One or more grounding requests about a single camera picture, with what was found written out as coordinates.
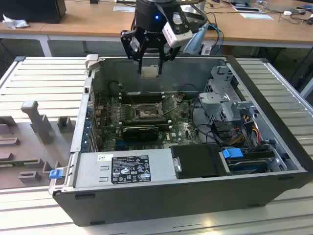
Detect black box on desk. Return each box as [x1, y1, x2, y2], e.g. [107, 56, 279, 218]
[0, 0, 67, 24]

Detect grey case latch handle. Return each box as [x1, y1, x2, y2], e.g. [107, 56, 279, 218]
[85, 54, 99, 72]

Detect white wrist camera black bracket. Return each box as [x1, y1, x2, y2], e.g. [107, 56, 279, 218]
[163, 11, 194, 48]

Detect wooden desk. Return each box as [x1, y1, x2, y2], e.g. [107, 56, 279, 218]
[0, 0, 313, 49]

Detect crumpled white paper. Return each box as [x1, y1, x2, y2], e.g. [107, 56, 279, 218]
[2, 13, 30, 30]

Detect grey power supply unit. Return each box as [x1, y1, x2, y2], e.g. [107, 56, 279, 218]
[72, 148, 177, 188]

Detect grey parts rack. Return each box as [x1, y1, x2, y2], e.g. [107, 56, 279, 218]
[0, 100, 74, 189]

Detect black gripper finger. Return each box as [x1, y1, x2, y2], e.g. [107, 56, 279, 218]
[157, 45, 181, 75]
[120, 29, 145, 75]

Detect black graphics card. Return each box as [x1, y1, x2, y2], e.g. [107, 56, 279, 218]
[121, 125, 159, 142]

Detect hard disk drive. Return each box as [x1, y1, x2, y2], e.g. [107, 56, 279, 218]
[227, 159, 268, 175]

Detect silver square CPU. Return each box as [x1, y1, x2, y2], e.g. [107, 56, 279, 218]
[141, 65, 158, 79]

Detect black open PC case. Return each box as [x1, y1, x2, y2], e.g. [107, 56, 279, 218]
[48, 54, 309, 227]

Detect green motherboard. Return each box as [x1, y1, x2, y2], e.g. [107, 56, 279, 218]
[94, 94, 203, 152]

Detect CPU socket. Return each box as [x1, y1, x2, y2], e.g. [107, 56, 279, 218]
[132, 102, 164, 120]

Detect blue cable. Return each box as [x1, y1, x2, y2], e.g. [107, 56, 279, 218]
[207, 23, 225, 47]

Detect black plastic shroud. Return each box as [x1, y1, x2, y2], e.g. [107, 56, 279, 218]
[170, 144, 232, 180]

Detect metal socket cover frame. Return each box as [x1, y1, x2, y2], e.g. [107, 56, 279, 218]
[160, 94, 178, 116]

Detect grey metal drive cage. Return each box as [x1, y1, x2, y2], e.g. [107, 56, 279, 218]
[198, 65, 255, 123]

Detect black looped cable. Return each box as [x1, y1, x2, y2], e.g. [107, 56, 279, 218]
[191, 97, 222, 145]

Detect yellow red wire bundle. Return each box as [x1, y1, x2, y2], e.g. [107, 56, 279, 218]
[229, 123, 260, 145]

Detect blue disk carrier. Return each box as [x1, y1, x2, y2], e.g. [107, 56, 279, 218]
[222, 147, 244, 160]

